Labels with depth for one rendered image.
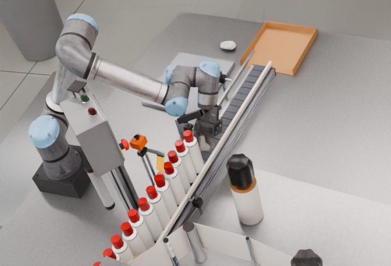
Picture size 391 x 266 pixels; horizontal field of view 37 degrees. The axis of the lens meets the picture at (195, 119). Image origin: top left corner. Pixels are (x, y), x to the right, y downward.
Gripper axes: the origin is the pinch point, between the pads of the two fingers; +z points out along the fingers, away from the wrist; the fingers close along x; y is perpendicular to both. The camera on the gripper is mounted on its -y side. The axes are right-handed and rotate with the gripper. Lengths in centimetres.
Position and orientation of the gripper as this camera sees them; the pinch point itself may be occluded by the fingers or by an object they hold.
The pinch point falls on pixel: (199, 152)
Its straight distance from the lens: 221.6
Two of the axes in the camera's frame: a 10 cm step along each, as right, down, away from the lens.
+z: -0.6, 9.5, 3.2
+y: 8.6, 2.1, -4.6
